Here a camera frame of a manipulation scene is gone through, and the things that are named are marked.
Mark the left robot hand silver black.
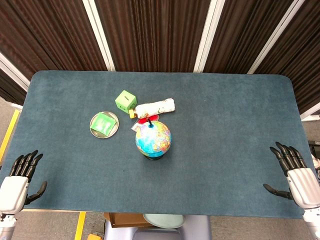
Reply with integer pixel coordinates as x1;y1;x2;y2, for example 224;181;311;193
0;149;48;215

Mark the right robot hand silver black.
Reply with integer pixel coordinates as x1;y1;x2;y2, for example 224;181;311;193
262;141;320;210

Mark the small globe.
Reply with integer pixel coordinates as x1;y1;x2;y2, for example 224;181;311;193
135;117;173;161

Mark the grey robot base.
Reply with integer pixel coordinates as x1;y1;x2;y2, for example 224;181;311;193
103;213;212;240

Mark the black device at table edge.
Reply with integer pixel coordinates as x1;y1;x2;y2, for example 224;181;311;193
307;140;320;161

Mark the blue felt table mat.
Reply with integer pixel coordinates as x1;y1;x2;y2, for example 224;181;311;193
1;70;317;220

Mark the green foil packet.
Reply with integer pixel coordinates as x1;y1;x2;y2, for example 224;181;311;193
90;112;118;137

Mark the brown cardboard box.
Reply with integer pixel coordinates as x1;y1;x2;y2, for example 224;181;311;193
103;212;154;229

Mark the round metal plate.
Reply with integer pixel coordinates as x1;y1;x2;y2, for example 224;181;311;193
89;111;120;139

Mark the green foam number cube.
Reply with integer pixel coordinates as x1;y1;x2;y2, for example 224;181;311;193
114;89;138;113

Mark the pale green round disc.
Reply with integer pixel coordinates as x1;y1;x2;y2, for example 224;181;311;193
142;213;186;230

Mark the red card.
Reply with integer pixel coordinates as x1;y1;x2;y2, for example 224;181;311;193
131;115;161;132

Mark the bottle wrapped in floral cloth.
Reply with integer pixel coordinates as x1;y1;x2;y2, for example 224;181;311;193
128;97;176;119

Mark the white partition post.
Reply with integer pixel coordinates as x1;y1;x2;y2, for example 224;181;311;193
82;0;116;72
193;0;221;73
247;0;299;75
0;51;31;92
299;107;320;123

